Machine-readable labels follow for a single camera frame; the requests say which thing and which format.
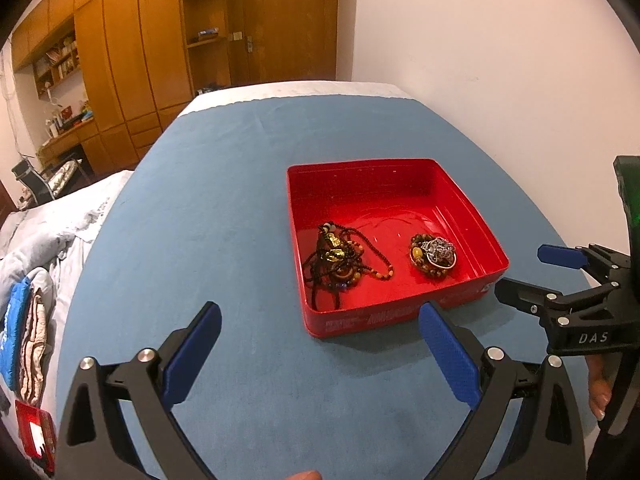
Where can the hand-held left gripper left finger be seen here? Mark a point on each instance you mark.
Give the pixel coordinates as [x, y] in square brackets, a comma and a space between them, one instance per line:
[192, 350]

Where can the white mattress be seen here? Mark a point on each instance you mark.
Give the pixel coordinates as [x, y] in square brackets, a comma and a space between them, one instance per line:
[280, 92]

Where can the wooden desk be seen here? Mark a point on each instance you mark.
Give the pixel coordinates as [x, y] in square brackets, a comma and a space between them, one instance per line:
[75, 135]

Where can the folded beige cloth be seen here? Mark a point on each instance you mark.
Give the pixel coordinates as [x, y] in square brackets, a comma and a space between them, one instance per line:
[36, 350]

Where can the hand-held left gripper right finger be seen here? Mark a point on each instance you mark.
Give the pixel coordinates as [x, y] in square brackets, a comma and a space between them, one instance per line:
[447, 350]

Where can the blue towel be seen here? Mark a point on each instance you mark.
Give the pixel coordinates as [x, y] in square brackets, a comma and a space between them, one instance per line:
[12, 335]

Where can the person's right hand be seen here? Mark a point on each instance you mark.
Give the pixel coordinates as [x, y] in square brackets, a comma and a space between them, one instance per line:
[600, 390]

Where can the wooden wardrobe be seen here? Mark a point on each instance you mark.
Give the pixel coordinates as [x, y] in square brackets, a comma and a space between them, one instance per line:
[125, 60]

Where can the red rectangular box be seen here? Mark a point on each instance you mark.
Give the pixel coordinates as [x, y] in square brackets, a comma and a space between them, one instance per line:
[390, 195]

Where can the wooden door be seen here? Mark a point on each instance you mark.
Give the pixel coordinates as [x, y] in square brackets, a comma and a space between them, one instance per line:
[290, 20]

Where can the person's left hand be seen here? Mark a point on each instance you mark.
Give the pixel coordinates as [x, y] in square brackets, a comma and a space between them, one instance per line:
[302, 476]

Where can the silver bangle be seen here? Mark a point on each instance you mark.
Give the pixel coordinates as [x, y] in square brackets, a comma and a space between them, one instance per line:
[451, 261]

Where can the blue bed sheet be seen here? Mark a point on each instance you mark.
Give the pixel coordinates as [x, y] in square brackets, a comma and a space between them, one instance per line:
[200, 210]

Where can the gold pendant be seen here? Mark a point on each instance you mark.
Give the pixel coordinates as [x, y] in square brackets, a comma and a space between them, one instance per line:
[334, 254]

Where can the black office chair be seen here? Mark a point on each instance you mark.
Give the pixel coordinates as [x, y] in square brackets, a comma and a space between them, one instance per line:
[32, 182]

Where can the red flat box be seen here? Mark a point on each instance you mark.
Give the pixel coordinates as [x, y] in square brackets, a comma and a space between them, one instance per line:
[35, 435]

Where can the grey quilt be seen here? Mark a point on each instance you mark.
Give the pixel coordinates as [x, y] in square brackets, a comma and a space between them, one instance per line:
[65, 220]

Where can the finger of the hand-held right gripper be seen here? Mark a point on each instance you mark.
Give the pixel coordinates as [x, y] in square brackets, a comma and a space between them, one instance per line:
[562, 256]
[520, 297]

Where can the row of books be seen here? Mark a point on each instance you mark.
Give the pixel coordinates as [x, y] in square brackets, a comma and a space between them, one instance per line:
[57, 62]

